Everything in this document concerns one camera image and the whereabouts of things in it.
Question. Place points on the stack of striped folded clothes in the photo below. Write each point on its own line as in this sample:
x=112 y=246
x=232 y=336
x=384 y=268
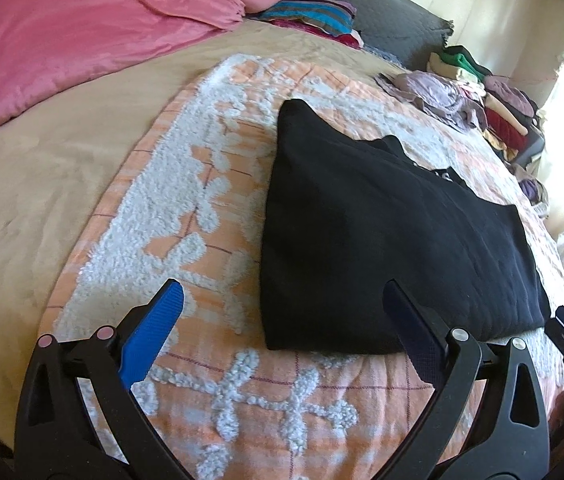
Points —
x=307 y=14

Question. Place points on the purple cloth in white bag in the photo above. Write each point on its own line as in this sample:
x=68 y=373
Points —
x=532 y=190

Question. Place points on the grey quilted headboard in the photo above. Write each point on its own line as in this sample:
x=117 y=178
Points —
x=392 y=15

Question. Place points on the pink blanket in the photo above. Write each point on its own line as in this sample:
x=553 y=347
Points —
x=61 y=35

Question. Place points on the beige bedsheet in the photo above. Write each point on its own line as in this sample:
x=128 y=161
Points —
x=36 y=185

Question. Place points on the pile of mixed coloured clothes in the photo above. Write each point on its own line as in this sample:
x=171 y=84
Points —
x=507 y=100

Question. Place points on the lilac crumpled clothes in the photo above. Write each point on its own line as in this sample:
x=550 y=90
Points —
x=432 y=90

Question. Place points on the orange and white patterned blanket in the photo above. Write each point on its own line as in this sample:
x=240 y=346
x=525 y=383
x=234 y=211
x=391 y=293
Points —
x=201 y=210

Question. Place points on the black sweater with orange lining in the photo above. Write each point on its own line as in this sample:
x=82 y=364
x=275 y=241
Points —
x=387 y=235

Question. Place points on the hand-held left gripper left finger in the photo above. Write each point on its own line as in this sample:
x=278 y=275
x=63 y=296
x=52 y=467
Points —
x=154 y=330

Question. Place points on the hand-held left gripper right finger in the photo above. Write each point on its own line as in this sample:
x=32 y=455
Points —
x=412 y=330

